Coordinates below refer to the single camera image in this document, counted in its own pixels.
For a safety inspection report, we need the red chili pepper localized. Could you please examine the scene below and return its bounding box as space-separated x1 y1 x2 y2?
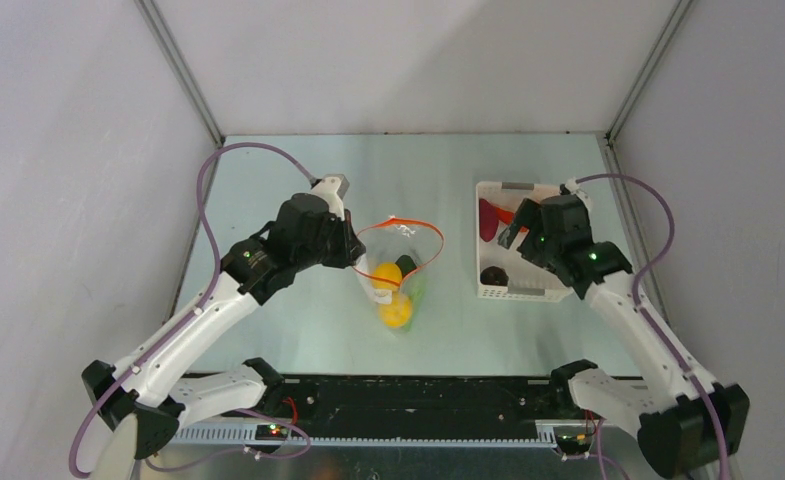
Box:
495 207 515 225

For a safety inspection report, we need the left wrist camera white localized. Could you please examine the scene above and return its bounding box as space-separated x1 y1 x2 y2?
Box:
310 174 350 220

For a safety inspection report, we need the white perforated plastic basket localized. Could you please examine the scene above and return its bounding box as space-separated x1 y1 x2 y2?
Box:
475 181 571 303

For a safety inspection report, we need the yellow lemon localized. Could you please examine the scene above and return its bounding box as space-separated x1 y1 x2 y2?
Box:
370 262 403 291
377 292 413 329

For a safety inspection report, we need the purple cable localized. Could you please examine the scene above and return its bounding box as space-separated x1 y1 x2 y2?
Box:
574 173 734 480
68 142 320 480

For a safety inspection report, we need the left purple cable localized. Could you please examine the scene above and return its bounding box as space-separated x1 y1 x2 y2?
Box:
68 142 320 480

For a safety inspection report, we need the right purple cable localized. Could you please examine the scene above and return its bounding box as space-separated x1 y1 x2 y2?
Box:
574 173 734 480

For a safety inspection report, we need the clear zip top bag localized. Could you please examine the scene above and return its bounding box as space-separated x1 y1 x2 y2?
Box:
353 217 445 332

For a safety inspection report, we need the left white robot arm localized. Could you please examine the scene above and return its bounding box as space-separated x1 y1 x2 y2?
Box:
82 192 365 460

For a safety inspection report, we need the dark brown round fruit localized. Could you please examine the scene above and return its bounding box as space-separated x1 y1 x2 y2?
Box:
479 266 509 287

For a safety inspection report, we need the purple sweet potato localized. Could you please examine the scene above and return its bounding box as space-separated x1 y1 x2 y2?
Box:
478 198 500 243

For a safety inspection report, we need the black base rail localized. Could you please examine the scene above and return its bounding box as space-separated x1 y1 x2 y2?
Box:
243 358 601 443

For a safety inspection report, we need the light green pepper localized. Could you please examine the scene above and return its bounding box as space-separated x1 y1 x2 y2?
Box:
403 273 428 320

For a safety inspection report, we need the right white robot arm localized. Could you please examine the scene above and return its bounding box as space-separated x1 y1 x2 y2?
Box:
498 194 750 479

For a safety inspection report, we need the dark green avocado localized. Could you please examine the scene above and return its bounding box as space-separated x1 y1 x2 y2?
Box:
395 255 419 278

